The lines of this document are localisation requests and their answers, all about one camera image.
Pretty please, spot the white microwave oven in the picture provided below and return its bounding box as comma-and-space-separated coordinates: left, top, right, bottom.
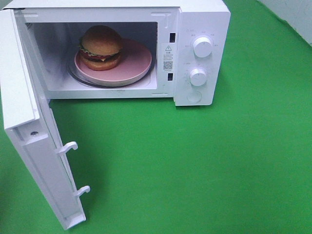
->
2, 0, 231, 106

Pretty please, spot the glass microwave turntable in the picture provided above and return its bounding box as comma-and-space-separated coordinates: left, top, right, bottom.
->
69, 60, 157, 89

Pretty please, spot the upper white dial knob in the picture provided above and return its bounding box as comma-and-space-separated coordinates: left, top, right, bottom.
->
192, 36, 213, 58

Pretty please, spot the pink round plate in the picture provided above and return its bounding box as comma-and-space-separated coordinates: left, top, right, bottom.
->
74, 39, 152, 87

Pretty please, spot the lower white dial knob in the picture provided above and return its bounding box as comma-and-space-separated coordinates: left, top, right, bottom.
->
190, 68, 208, 86

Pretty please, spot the white dial knob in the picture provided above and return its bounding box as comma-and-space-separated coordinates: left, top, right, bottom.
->
192, 36, 213, 58
190, 68, 208, 86

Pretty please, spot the burger with lettuce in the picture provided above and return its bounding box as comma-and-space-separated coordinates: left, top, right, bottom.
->
78, 25, 123, 71

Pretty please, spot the white microwave door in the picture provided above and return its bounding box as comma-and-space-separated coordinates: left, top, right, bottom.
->
0, 9, 90, 229

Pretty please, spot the round white door button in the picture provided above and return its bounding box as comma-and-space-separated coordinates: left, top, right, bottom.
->
187, 91, 202, 103

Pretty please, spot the green table cloth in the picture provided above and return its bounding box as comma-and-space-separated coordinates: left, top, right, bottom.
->
0, 0, 312, 234

